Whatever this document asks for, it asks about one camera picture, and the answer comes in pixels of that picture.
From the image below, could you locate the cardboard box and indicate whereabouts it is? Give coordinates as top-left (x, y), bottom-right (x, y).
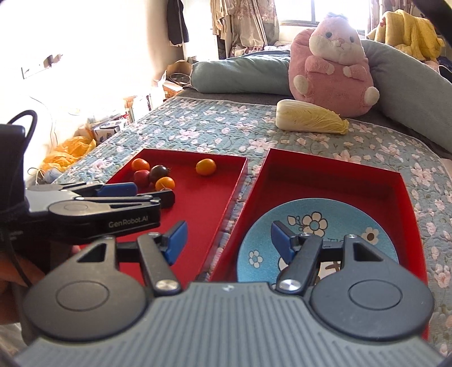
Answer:
top-left (153, 60), bottom-right (199, 100)

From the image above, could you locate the person's left hand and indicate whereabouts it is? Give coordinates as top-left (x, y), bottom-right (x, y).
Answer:
top-left (0, 244), bottom-right (83, 323)

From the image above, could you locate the pink hamster plush toy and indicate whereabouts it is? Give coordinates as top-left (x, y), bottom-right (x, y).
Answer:
top-left (289, 12), bottom-right (380, 119)

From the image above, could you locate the yellow plastic bag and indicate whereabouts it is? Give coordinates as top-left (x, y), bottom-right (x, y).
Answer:
top-left (42, 137), bottom-right (97, 173)

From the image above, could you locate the napa cabbage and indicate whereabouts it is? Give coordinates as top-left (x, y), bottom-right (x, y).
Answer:
top-left (275, 99), bottom-right (350, 135)

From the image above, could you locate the dark hanging garment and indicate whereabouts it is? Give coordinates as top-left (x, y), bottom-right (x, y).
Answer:
top-left (166, 0), bottom-right (190, 46)

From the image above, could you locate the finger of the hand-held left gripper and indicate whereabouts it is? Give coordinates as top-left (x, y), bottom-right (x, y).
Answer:
top-left (53, 182), bottom-right (138, 199)
top-left (85, 190), bottom-right (176, 209)

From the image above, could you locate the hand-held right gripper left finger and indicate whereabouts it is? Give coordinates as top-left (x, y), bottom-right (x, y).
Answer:
top-left (76, 220), bottom-right (188, 296)

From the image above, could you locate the blue flower-print plate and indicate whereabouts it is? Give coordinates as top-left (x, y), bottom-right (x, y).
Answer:
top-left (236, 198), bottom-right (400, 283)

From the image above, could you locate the yellow blanket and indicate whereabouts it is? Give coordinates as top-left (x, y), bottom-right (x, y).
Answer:
top-left (367, 10), bottom-right (446, 62)

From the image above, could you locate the white printed box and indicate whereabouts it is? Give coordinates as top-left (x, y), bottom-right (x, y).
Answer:
top-left (94, 122), bottom-right (127, 142)

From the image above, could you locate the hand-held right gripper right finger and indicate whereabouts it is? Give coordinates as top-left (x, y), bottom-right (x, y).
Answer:
top-left (271, 220), bottom-right (385, 294)

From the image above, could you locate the grey-blue duvet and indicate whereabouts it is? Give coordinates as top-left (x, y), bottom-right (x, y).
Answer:
top-left (191, 39), bottom-right (452, 158)

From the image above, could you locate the deep red box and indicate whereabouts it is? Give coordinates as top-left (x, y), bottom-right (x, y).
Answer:
top-left (208, 148), bottom-right (429, 340)

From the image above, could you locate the dark purple cherry tomato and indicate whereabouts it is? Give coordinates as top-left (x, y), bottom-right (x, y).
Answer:
top-left (150, 164), bottom-right (171, 183)

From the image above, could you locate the floral quilted bedspread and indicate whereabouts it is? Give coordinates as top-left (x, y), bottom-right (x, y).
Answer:
top-left (56, 95), bottom-right (452, 353)

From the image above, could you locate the shallow red box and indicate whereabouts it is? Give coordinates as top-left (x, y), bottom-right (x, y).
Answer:
top-left (76, 148), bottom-right (248, 283)

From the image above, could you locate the black cable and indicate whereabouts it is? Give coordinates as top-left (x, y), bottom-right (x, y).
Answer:
top-left (7, 110), bottom-right (38, 150)

